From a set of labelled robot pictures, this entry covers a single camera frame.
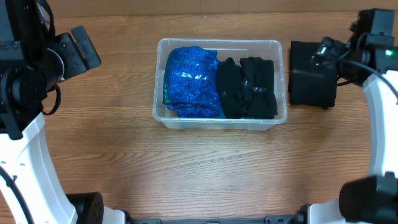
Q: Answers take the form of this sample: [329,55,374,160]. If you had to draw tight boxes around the black garment top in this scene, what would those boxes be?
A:
[288,41,337,110]

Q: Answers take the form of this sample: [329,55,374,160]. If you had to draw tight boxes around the black garment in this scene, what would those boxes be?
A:
[239,57,277,119]
[216,57,247,119]
[288,41,337,110]

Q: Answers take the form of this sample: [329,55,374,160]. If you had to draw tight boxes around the blue denim jeans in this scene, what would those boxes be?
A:
[217,108,271,120]

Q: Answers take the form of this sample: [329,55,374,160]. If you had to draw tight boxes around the blue sequin garment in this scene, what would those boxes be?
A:
[162,46,221,118]

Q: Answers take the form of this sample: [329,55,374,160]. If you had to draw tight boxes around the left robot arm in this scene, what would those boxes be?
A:
[1,0,132,224]

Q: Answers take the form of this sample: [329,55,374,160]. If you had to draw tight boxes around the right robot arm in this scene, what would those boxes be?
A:
[288,8,397,223]

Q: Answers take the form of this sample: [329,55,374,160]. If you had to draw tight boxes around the clear plastic storage bin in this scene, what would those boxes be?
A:
[152,38,287,131]

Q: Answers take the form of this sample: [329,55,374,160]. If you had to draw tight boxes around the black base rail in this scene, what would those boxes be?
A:
[126,215,294,224]

